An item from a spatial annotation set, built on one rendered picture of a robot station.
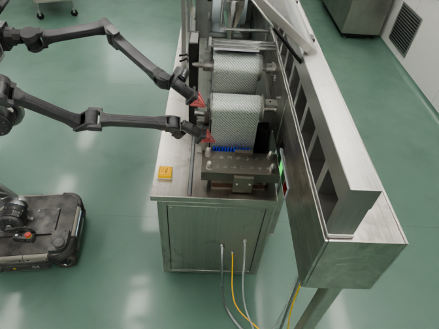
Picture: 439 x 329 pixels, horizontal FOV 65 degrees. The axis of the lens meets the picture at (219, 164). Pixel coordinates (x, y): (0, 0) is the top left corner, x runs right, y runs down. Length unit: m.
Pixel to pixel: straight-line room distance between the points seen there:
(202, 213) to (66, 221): 1.11
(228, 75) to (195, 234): 0.92
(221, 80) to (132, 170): 1.56
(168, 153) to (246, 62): 0.67
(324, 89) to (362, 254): 0.54
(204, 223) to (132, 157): 1.52
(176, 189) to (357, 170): 1.08
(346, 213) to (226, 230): 1.12
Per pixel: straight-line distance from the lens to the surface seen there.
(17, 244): 2.63
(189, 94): 1.72
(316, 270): 1.19
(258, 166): 1.77
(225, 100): 1.70
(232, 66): 1.85
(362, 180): 0.93
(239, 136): 1.80
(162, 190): 1.80
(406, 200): 3.48
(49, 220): 2.65
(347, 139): 1.04
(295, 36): 1.38
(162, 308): 2.45
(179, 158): 1.96
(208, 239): 2.08
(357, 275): 1.26
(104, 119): 1.69
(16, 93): 1.61
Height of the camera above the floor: 2.26
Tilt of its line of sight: 45 degrees down
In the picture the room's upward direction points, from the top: 5 degrees clockwise
